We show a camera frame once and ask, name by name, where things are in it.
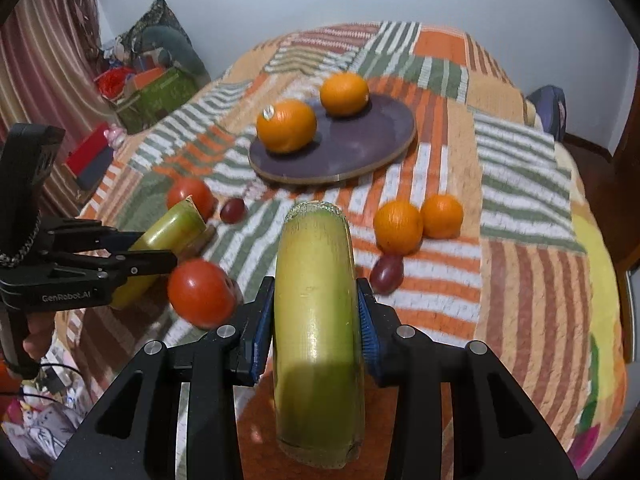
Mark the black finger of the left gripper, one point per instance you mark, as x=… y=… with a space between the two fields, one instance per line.
x=113 y=270
x=82 y=235

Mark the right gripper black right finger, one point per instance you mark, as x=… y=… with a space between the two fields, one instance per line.
x=498 y=431

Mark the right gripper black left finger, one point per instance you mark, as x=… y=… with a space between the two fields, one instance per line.
x=131 y=432

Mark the red tomato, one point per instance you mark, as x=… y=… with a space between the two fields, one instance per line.
x=201 y=293
x=195 y=189

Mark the large yellow-green banana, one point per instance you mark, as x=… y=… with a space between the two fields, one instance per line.
x=317 y=362

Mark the small orange tangerine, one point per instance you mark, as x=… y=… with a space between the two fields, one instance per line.
x=398 y=228

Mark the left hand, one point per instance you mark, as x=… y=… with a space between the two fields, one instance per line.
x=41 y=327

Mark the red box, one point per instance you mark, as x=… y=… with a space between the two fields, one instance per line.
x=89 y=162

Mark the dark red grape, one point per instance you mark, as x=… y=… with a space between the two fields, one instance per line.
x=233 y=211
x=387 y=274

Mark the pink toy figure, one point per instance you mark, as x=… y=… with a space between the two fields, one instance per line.
x=115 y=136

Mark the striped patchwork bedspread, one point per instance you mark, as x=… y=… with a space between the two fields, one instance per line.
x=529 y=273

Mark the green cardboard box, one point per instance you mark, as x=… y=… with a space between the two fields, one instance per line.
x=160 y=97

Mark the striped curtain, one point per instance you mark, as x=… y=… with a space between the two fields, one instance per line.
x=50 y=57

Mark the grey plush toy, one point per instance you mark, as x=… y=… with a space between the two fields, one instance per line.
x=171 y=48

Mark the dark round plate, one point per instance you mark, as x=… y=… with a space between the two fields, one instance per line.
x=342 y=148

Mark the orange with sticker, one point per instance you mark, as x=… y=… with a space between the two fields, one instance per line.
x=286 y=126

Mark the orange on plate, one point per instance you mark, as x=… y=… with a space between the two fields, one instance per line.
x=344 y=94

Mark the blue bag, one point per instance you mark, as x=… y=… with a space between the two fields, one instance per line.
x=550 y=105

